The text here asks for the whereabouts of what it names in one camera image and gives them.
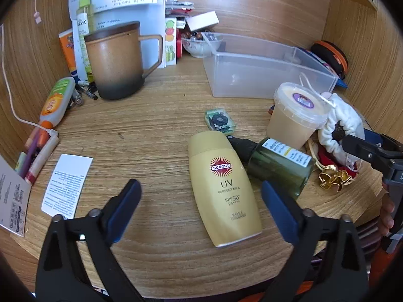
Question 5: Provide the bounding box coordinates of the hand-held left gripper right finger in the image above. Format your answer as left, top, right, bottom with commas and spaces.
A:
261, 181, 370, 302

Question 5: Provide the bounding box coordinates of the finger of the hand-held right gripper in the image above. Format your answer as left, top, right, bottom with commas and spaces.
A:
364, 129, 403, 158
343, 135, 392, 170

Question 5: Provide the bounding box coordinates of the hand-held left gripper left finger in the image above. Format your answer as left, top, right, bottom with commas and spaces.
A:
35, 179, 142, 302

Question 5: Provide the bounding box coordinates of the white scrunchie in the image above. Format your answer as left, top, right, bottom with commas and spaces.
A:
299, 72, 366, 168

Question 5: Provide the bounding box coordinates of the green glass dropper bottle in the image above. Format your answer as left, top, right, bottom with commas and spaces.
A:
227, 135, 316, 201

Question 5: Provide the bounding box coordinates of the red pouch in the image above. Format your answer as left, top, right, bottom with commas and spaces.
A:
316, 148, 359, 173

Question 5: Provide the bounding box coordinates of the gold hair clip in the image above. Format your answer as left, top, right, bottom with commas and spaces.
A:
319, 164, 352, 192

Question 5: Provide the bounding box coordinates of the yellow sunscreen bottle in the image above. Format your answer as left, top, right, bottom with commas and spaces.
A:
188, 131, 263, 248

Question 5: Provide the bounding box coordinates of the clear tub with cream filling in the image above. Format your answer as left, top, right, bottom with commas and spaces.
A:
266, 82, 329, 150

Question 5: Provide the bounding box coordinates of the small clear green box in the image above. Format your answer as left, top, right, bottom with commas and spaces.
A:
205, 108, 236, 136

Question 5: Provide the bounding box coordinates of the clear plastic bin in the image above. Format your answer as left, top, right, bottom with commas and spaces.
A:
201, 32, 340, 99

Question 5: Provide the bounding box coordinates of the wooden desktop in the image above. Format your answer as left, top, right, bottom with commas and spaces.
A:
9, 62, 382, 294

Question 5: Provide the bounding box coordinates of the person's right hand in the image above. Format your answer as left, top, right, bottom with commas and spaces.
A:
377, 191, 396, 237

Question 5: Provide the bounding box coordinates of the dark striped cloth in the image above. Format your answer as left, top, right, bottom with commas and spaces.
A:
356, 218, 383, 258

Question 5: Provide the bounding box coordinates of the blue pencil case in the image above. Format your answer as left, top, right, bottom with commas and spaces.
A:
296, 47, 349, 89

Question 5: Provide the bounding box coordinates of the white printed paper slip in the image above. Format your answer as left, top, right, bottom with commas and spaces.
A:
41, 154, 94, 220

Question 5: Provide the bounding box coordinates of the black and orange round case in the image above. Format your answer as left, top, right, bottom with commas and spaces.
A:
310, 40, 349, 81

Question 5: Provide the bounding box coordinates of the white tube with red end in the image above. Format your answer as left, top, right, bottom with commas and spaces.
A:
24, 135, 60, 185

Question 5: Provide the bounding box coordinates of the purple pen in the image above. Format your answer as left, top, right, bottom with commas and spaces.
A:
19, 129, 48, 177

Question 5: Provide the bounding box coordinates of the printed paper leaflet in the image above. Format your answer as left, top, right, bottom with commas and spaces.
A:
0, 156, 32, 238

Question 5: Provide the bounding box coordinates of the peach coloured pen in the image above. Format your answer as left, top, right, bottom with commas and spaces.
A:
25, 126, 43, 148

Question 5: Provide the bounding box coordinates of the grey metal clip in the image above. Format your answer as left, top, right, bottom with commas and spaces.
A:
68, 85, 85, 109

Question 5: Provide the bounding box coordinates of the black binder clip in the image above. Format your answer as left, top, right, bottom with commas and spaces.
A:
76, 81, 99, 100

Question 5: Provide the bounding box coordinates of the orange and green tube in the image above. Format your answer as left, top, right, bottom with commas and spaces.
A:
38, 77, 76, 129

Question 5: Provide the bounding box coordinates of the brown ceramic mug with lid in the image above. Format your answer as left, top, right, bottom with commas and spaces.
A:
84, 21, 164, 100

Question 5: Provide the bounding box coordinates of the orange and white tube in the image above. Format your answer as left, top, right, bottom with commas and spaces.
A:
58, 28, 79, 78

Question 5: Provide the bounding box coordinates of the glass bowl of beads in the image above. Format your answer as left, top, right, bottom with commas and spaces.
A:
181, 31, 218, 59

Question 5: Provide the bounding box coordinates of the fruit printed box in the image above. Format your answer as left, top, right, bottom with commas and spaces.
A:
164, 17, 177, 67

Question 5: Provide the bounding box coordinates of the white printed document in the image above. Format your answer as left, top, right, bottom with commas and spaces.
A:
72, 0, 166, 70

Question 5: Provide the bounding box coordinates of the green spray bottle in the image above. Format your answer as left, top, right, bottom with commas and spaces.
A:
76, 0, 95, 82

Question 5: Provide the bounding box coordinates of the small white box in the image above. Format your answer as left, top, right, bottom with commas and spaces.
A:
185, 10, 219, 32

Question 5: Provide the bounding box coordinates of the stack of snack packets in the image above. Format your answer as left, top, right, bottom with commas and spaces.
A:
164, 0, 194, 19

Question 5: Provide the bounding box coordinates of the white cable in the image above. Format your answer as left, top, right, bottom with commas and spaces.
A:
0, 23, 60, 137

